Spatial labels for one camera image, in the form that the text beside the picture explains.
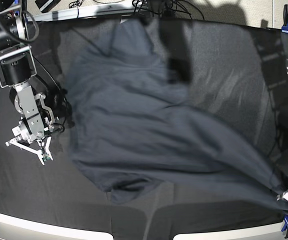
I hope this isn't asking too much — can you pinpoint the dark grey t-shirt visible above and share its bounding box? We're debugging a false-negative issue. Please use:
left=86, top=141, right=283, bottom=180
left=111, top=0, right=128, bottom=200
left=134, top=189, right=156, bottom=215
left=65, top=19, right=288, bottom=212

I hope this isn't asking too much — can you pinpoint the black cable bundle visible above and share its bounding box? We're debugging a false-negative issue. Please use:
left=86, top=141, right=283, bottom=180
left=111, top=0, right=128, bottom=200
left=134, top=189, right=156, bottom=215
left=132, top=0, right=205, bottom=21

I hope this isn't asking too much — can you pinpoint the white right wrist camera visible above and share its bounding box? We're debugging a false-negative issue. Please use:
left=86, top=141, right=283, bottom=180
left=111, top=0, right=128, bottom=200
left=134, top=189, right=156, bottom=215
left=38, top=150, right=53, bottom=166

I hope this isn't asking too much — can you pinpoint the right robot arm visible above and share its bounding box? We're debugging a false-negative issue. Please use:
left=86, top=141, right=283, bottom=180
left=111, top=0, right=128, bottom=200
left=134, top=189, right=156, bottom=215
left=0, top=0, right=68, bottom=163

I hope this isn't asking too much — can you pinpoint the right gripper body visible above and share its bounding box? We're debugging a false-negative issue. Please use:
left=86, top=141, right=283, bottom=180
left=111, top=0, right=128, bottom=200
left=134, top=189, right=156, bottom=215
left=11, top=116, right=58, bottom=145

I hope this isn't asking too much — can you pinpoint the black box on floor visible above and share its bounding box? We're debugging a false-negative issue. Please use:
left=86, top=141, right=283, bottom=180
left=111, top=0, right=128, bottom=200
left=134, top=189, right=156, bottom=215
left=35, top=0, right=61, bottom=13

